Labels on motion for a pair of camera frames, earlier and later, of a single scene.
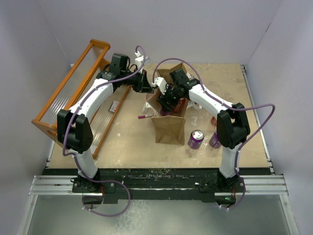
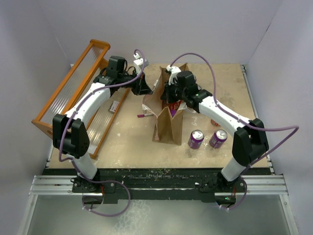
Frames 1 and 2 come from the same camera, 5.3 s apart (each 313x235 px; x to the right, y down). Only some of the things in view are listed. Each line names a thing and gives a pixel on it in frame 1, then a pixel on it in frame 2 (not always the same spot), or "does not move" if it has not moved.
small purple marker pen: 141,117 does not move
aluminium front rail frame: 255,184 does not move
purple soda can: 164,113 to 173,112
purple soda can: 214,141 does not move
